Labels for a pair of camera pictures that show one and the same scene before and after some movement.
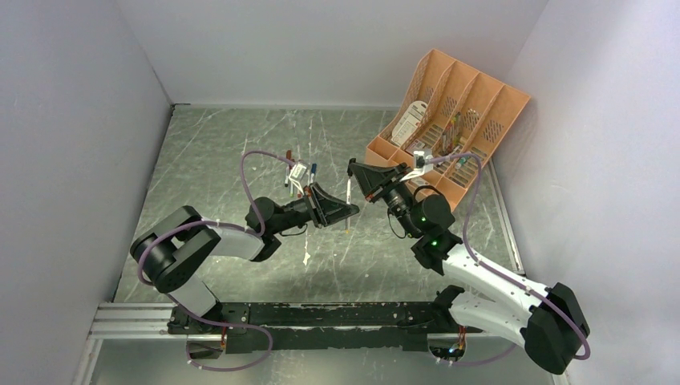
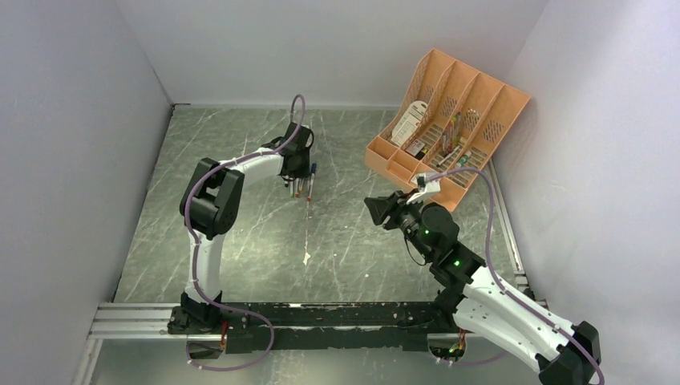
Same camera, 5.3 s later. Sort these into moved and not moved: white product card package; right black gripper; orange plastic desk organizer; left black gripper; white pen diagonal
Moved: left black gripper; right black gripper
Not moved: orange plastic desk organizer; white pen diagonal; white product card package
